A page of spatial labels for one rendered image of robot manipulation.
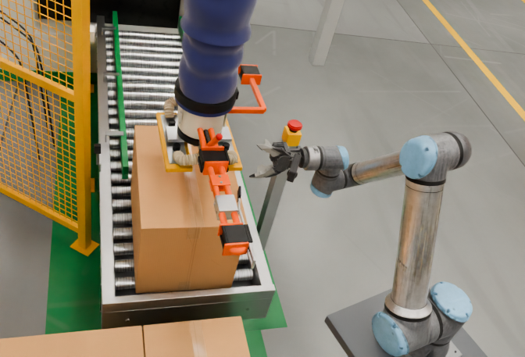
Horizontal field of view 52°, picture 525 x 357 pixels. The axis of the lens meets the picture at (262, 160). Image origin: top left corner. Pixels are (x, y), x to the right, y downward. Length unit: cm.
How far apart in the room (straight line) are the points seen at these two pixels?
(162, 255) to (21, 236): 129
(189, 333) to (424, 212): 107
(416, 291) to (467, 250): 210
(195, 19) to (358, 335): 127
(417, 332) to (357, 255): 163
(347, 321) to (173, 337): 67
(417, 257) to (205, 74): 90
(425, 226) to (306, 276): 163
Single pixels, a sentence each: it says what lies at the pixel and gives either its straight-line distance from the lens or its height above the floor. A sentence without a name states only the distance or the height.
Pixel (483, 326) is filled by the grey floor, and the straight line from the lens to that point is 350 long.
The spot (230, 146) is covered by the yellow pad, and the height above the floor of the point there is 112.
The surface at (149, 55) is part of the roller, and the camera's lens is 369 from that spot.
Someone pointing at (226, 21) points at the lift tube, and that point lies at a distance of 171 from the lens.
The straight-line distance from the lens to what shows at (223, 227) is 161.
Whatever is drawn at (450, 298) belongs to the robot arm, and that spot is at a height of 108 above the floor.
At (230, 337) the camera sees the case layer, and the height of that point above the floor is 54.
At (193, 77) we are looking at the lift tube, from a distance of 185.
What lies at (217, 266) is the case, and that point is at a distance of 221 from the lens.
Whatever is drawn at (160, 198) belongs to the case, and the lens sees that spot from 209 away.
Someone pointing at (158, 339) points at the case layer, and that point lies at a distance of 220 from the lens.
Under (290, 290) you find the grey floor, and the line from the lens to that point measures 311.
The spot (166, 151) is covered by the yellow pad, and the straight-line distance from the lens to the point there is 204.
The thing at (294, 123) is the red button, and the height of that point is 104.
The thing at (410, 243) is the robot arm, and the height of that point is 131.
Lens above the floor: 244
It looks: 40 degrees down
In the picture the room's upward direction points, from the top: 15 degrees clockwise
